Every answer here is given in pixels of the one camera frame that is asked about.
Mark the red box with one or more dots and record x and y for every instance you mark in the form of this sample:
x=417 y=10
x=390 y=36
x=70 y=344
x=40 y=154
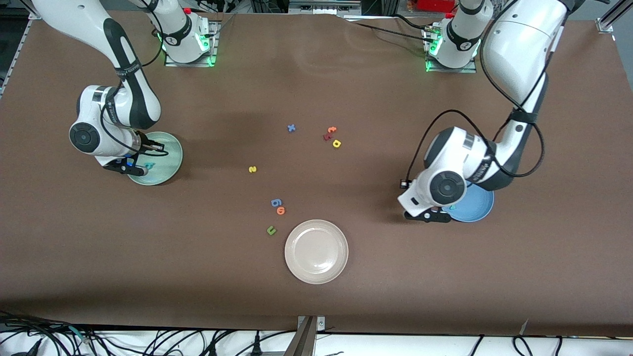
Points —
x=435 y=5

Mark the white paper tag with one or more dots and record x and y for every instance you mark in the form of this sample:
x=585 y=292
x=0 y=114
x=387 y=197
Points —
x=524 y=327

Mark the brown table cover sheet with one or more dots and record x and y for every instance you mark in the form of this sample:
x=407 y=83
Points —
x=395 y=277

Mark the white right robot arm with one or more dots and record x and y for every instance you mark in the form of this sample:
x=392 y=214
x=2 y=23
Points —
x=74 y=15

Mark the black power plug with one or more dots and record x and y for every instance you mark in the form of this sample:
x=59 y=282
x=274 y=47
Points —
x=212 y=348
x=256 y=346

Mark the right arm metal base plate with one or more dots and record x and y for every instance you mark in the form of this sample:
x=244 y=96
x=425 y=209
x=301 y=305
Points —
x=173 y=63

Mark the grey metal frame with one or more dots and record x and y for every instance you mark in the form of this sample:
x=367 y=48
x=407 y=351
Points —
x=321 y=7

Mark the pale green plate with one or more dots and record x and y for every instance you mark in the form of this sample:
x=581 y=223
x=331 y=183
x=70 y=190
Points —
x=168 y=168

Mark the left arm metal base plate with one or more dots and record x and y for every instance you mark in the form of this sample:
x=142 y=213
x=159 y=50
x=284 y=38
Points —
x=465 y=70

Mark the aluminium frame profile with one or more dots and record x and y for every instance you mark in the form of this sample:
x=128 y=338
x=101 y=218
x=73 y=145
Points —
x=610 y=17

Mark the beige plate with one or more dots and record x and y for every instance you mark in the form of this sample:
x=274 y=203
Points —
x=316 y=252

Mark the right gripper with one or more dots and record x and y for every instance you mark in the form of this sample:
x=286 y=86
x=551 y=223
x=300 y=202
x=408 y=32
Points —
x=140 y=140

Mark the blue plate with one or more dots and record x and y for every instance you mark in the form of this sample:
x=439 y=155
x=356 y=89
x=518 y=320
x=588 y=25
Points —
x=477 y=205

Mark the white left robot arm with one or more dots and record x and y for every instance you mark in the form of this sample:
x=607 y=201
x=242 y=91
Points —
x=519 y=49

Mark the grey metal bracket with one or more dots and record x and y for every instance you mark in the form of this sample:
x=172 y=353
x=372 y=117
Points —
x=306 y=341

